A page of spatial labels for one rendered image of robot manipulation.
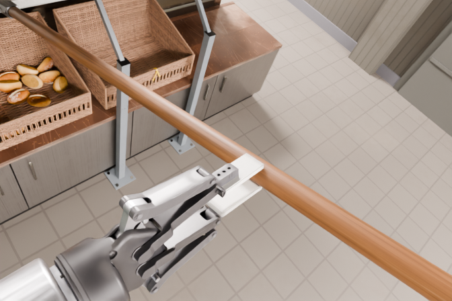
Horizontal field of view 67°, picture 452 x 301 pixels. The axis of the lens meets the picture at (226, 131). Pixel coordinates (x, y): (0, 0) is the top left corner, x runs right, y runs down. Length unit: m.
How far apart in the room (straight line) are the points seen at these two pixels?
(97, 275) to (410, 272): 0.27
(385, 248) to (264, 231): 1.92
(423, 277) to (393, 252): 0.03
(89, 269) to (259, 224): 2.00
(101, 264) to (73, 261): 0.02
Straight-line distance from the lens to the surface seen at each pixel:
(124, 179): 2.25
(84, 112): 1.78
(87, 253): 0.33
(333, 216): 0.39
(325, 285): 2.33
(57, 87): 1.85
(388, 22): 3.65
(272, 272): 2.21
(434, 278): 0.38
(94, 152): 1.97
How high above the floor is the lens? 1.97
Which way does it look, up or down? 50 degrees down
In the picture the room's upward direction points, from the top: 23 degrees clockwise
